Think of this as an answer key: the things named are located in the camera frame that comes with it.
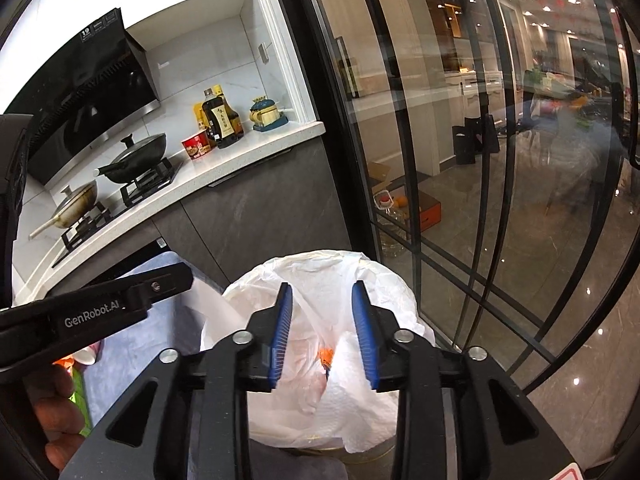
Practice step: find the pink and white cup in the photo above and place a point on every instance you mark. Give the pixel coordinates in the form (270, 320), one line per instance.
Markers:
(89, 356)

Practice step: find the grey kitchen cabinet white counter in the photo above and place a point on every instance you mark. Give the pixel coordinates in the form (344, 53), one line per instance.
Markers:
(260, 210)

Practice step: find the white display counter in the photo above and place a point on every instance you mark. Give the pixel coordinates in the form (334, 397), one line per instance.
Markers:
(470, 85)

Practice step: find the black range hood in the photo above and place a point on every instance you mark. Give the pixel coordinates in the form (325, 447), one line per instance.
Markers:
(75, 110)

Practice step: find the blue and cream condiment jars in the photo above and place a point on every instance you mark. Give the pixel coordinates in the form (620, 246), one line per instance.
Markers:
(267, 115)

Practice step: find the black paper bag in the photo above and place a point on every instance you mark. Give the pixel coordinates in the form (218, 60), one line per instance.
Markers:
(487, 135)
(462, 145)

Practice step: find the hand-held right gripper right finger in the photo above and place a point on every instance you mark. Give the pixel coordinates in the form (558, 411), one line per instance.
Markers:
(362, 340)

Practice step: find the white paper towel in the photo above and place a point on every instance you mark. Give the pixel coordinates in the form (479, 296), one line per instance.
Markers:
(350, 410)

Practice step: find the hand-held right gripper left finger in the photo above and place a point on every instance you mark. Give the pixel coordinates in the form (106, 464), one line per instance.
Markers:
(282, 330)

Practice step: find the orange cardboard box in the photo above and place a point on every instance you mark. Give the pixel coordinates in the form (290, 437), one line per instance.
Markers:
(430, 215)

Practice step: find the brown cardboard box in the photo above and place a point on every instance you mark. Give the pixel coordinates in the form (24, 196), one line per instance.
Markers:
(380, 175)

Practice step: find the clear plastic oil jug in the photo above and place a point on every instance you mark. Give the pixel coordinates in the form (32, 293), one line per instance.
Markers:
(392, 230)

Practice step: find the black wok with lid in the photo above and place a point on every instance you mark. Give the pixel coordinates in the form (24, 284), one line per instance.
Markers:
(140, 157)

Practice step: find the black built-in oven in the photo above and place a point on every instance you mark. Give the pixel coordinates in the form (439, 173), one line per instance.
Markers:
(125, 260)

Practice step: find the brass frying pan with lid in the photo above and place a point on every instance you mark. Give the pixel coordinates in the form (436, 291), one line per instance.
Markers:
(75, 205)

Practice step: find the black framed glass sliding door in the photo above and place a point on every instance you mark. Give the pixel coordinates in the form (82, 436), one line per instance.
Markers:
(330, 110)

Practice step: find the black gas stove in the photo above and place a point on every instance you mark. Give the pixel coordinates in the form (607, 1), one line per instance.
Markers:
(145, 180)

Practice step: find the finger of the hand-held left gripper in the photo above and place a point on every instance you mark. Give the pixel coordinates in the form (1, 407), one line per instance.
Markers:
(160, 285)

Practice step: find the yellow bottle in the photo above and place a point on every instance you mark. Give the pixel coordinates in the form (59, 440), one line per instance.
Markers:
(199, 112)

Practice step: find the white bin with gold base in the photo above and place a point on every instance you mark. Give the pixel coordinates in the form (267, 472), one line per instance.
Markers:
(320, 447)

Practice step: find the small orange scrap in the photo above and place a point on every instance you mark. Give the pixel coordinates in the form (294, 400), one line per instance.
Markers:
(326, 357)

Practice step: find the dark soy sauce bottle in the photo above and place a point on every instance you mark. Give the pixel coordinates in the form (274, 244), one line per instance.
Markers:
(222, 120)

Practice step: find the red instant noodle cup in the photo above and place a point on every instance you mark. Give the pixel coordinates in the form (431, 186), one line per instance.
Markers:
(196, 147)

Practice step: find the trash bin with white bag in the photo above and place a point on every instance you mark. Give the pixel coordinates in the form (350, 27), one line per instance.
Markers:
(320, 280)

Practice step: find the green wrapper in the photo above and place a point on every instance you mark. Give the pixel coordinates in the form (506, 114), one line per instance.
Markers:
(80, 400)

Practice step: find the person's left hand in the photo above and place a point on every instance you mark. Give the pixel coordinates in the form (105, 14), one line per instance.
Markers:
(57, 400)

